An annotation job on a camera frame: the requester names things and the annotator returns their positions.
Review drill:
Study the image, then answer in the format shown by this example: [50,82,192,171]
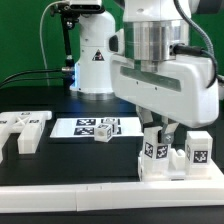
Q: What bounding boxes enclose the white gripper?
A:
[111,55,219,144]

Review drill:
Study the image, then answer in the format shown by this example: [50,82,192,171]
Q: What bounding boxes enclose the white chair seat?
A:
[138,149,214,182]

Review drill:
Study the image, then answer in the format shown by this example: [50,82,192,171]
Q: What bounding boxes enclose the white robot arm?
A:
[69,0,223,143]

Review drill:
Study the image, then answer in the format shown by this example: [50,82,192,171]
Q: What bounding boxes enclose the white tagged cube nut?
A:
[101,117,118,134]
[94,123,113,142]

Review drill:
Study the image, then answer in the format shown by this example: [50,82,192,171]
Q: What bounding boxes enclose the white L-shaped fence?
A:
[0,139,224,213]

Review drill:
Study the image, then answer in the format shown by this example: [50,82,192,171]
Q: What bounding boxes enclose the white marker base plate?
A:
[50,117,143,138]

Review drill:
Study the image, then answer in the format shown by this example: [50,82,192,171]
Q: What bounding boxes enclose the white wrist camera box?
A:
[108,29,125,55]

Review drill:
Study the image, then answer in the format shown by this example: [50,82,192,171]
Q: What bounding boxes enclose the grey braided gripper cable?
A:
[171,0,224,89]

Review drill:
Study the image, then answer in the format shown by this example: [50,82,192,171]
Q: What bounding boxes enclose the black base cables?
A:
[0,66,76,89]

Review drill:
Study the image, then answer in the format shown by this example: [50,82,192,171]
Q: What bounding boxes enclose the black camera on stand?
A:
[50,0,105,88]

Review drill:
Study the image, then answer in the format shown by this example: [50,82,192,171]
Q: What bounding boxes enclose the grey camera cable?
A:
[38,0,69,87]

